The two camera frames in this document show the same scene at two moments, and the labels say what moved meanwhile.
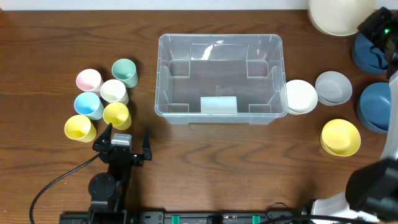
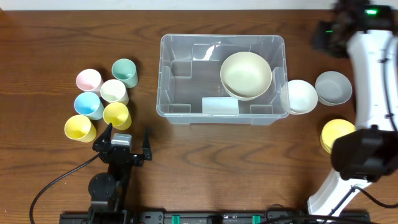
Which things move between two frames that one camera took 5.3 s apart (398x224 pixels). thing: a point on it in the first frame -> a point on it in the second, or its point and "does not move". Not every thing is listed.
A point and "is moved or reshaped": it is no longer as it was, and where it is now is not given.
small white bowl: [302, 96] does not move
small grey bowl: [333, 88] does not move
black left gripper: [123, 156] does not move
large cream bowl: [341, 17] is moved or reshaped
